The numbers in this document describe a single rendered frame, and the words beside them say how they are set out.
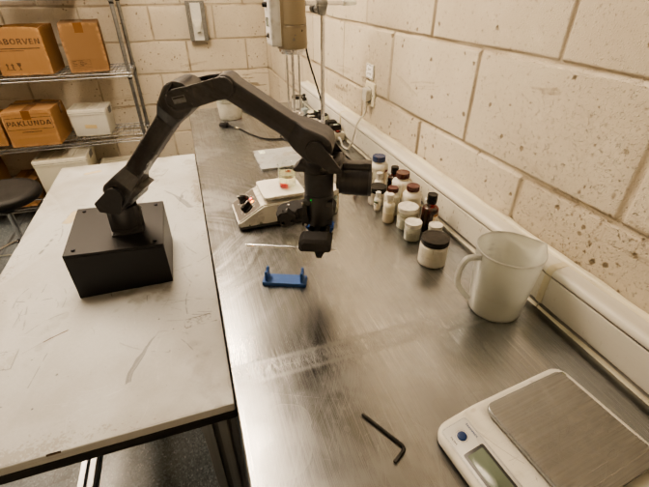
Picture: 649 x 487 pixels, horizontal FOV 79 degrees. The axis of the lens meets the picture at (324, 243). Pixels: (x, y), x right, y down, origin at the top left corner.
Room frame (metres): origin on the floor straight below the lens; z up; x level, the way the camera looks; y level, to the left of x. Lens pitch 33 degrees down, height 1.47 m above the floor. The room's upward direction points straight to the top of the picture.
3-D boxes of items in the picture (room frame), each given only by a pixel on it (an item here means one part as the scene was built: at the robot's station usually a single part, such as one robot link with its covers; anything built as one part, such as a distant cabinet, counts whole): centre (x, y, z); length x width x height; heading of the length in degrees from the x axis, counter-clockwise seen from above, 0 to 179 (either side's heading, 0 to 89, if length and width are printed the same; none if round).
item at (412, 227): (0.89, -0.23, 0.93); 0.05 x 0.05 x 0.05
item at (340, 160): (0.70, -0.03, 1.19); 0.12 x 0.08 x 0.11; 82
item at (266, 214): (1.02, 0.15, 0.94); 0.22 x 0.13 x 0.08; 110
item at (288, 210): (0.69, 0.06, 1.09); 0.07 x 0.07 x 0.06; 88
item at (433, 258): (0.79, -0.26, 0.94); 0.07 x 0.07 x 0.07
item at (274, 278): (0.71, 0.09, 0.92); 0.10 x 0.03 x 0.04; 85
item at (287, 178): (1.03, 0.10, 1.02); 0.06 x 0.05 x 0.08; 92
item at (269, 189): (1.03, 0.13, 0.98); 0.12 x 0.12 x 0.01; 20
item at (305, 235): (0.70, 0.01, 1.09); 0.19 x 0.06 x 0.08; 175
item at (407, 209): (0.96, -0.23, 0.93); 0.06 x 0.06 x 0.07
